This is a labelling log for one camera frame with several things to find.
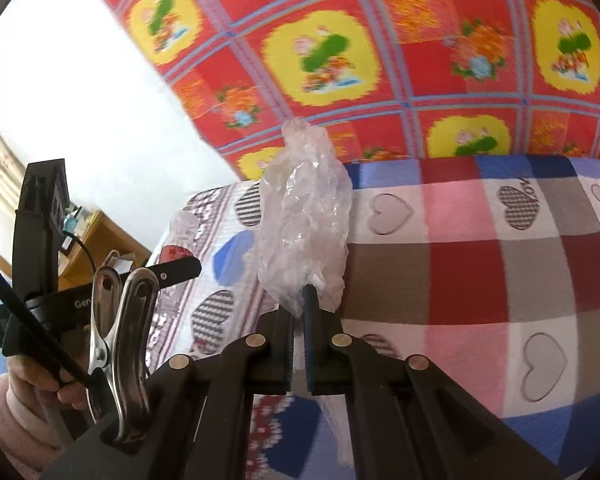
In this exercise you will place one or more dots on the silver spring clamp right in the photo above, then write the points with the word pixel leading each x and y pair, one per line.
pixel 120 319

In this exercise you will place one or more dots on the small clear bottle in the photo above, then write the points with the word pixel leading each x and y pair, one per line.
pixel 179 243

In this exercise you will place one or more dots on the person's left hand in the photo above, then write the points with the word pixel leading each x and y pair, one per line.
pixel 27 378

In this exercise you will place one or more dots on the silver spring clamp left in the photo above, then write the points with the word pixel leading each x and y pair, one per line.
pixel 111 259

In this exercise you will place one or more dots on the items on desk top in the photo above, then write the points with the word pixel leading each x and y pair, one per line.
pixel 76 223

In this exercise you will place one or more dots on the wooden desk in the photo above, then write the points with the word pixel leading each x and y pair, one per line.
pixel 100 244

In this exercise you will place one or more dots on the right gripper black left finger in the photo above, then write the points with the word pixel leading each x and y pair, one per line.
pixel 201 414

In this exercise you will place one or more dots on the clear plastic packaging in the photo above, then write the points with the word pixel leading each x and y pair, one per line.
pixel 306 197

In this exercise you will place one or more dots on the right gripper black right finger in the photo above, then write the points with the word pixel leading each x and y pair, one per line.
pixel 407 419

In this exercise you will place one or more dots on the silver spring clamp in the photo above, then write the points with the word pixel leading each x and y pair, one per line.
pixel 111 259
pixel 120 319

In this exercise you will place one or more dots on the red floral headboard cloth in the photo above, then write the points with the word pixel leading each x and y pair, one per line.
pixel 387 79

